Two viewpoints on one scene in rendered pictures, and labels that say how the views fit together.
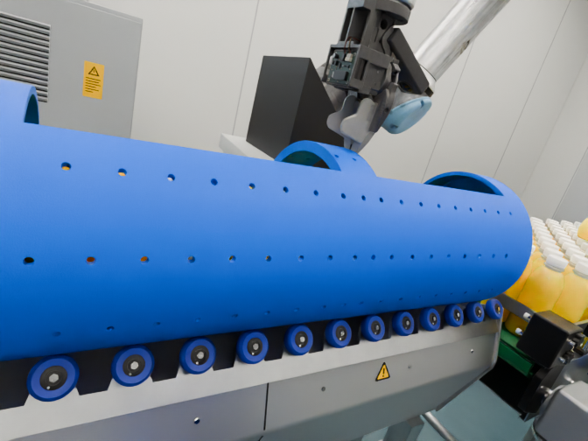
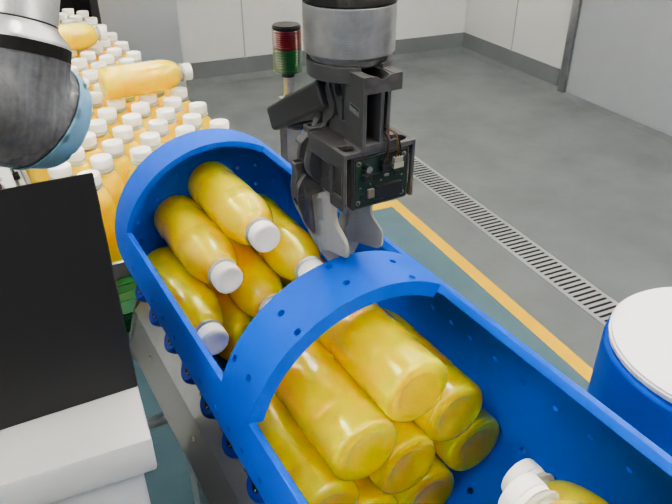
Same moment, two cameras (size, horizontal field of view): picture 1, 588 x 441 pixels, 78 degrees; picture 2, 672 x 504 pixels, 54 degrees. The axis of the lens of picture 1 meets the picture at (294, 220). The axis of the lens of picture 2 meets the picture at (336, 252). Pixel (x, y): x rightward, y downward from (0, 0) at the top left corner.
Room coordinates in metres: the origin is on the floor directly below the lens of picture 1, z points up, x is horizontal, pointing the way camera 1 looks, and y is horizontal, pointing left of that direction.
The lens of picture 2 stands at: (0.55, 0.49, 1.58)
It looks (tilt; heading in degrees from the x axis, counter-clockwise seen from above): 31 degrees down; 274
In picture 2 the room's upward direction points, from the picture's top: straight up
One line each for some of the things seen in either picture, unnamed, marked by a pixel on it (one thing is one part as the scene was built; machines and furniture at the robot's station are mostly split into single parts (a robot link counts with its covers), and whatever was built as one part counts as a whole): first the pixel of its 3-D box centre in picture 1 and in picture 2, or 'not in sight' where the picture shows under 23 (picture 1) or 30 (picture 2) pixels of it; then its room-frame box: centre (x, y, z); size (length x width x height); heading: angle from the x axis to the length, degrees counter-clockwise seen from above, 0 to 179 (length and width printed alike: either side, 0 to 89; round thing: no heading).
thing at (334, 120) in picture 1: (343, 125); (334, 237); (0.58, -0.04, 1.27); 0.06 x 0.03 x 0.09; 124
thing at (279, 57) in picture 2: not in sight; (287, 59); (0.75, -0.95, 1.18); 0.06 x 0.06 x 0.05
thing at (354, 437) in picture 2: not in sight; (317, 390); (0.60, 0.01, 1.11); 0.19 x 0.07 x 0.07; 124
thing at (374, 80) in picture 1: (367, 52); (353, 128); (0.57, -0.04, 1.37); 0.09 x 0.08 x 0.12; 124
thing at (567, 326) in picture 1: (545, 339); not in sight; (0.69, -0.58, 0.95); 0.10 x 0.07 x 0.10; 34
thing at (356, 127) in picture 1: (354, 129); (363, 229); (0.56, -0.05, 1.27); 0.06 x 0.03 x 0.09; 124
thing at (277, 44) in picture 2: not in sight; (286, 38); (0.75, -0.95, 1.23); 0.06 x 0.06 x 0.04
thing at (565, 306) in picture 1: (564, 306); not in sight; (0.80, -0.67, 0.99); 0.07 x 0.07 x 0.19
